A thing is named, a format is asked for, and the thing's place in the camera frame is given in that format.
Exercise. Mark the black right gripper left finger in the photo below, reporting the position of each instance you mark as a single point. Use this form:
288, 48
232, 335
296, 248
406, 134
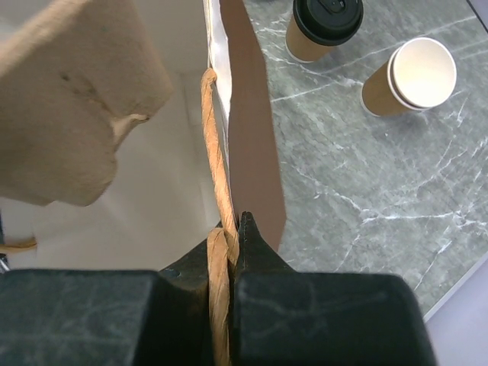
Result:
74, 317

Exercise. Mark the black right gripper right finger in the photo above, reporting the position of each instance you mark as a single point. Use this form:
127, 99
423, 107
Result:
286, 317

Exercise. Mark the brown paper takeout bag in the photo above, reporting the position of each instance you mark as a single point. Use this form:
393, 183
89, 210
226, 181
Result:
183, 177

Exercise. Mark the single brown pulp carrier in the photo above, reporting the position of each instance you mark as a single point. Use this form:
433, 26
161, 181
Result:
75, 80

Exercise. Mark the brown paper cups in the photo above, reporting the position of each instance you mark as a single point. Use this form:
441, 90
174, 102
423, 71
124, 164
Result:
418, 76

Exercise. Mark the brown paper coffee cup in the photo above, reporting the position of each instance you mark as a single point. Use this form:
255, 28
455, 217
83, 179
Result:
302, 48

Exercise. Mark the black plastic cup lid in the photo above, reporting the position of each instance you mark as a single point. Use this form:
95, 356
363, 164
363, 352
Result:
328, 23

